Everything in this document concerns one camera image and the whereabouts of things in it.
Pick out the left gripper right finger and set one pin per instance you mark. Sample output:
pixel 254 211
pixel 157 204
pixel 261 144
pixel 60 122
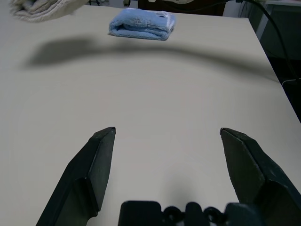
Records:
pixel 263 183

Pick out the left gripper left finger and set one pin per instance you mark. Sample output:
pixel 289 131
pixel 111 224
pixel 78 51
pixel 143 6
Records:
pixel 89 174

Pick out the beige towel white trim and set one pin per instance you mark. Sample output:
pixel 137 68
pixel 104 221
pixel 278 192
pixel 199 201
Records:
pixel 40 9

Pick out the blue folded towel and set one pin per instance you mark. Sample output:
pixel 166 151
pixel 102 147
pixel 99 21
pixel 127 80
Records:
pixel 141 23

